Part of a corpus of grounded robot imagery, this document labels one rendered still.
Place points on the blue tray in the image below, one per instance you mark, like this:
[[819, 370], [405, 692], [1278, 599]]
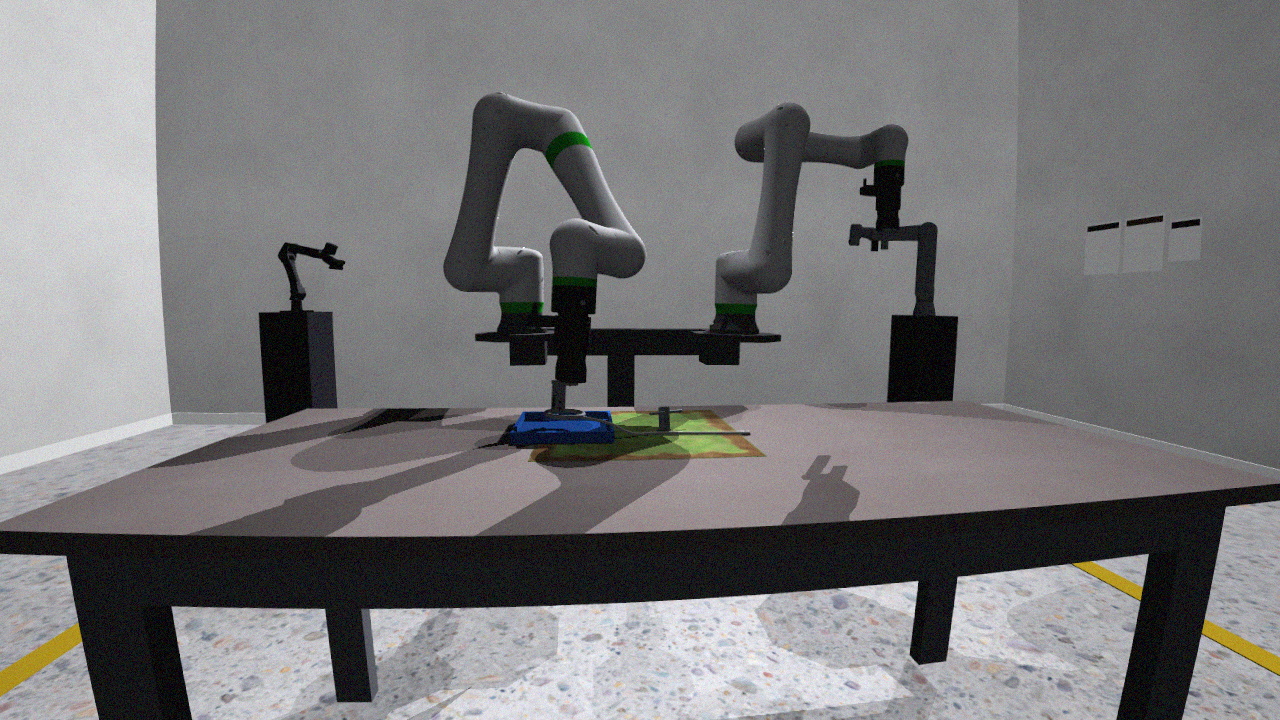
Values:
[[546, 430]]

